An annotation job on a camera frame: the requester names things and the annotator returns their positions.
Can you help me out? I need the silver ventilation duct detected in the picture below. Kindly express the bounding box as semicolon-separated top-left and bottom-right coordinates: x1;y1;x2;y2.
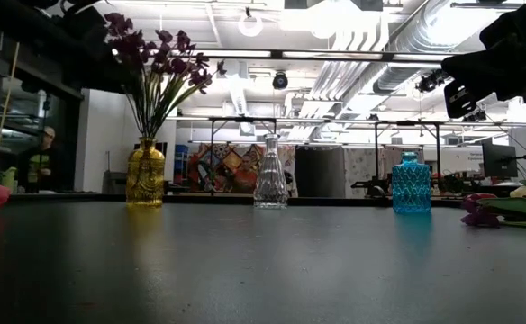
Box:
373;0;487;95

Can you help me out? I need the person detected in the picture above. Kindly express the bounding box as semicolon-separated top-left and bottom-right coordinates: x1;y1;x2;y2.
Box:
231;154;260;194
17;126;62;194

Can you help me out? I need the black overhead light bar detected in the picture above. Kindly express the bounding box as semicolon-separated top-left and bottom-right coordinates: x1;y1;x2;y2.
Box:
195;48;449;63

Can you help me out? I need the black computer monitor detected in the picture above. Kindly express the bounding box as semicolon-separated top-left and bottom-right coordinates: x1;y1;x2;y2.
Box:
482;143;519;179

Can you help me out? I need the black frame stand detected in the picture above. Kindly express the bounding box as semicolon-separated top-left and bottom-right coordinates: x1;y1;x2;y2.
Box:
208;117;277;194
374;121;442;181

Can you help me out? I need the blue glass vase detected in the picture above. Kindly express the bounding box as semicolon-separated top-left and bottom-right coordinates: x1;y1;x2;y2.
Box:
391;151;432;215

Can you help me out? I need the dark curtain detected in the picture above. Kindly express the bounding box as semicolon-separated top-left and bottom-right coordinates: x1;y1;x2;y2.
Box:
295;146;346;199

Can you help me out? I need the blue storage bin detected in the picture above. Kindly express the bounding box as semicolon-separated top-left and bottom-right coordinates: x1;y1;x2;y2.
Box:
174;144;190;186

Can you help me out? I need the yellow stick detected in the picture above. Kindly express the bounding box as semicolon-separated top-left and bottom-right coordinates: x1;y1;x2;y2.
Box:
0;42;21;182

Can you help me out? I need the clear glass vase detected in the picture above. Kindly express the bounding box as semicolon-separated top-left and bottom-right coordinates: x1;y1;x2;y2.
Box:
252;133;289;210

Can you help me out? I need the black ceiling spotlight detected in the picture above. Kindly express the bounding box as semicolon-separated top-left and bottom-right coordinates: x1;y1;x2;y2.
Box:
414;69;449;95
271;71;290;91

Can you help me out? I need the grey bin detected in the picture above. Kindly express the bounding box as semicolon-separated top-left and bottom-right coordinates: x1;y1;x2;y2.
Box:
102;170;128;194

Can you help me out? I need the green object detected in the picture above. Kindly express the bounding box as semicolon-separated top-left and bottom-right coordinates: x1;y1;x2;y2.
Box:
0;166;19;190

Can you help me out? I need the yellow glass vase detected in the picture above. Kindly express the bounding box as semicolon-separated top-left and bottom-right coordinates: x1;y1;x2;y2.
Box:
125;137;167;208

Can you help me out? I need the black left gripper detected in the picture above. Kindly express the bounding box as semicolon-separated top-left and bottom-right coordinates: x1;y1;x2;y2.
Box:
19;0;127;94

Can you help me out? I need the white ring light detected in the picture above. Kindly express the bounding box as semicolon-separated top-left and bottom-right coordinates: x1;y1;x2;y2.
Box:
238;12;265;39

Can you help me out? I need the colourful patchwork quilt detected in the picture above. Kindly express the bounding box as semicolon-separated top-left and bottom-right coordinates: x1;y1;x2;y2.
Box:
188;143;296;197

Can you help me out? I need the white patterned cloth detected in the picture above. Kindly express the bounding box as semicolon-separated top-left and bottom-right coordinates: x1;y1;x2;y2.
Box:
344;147;395;199

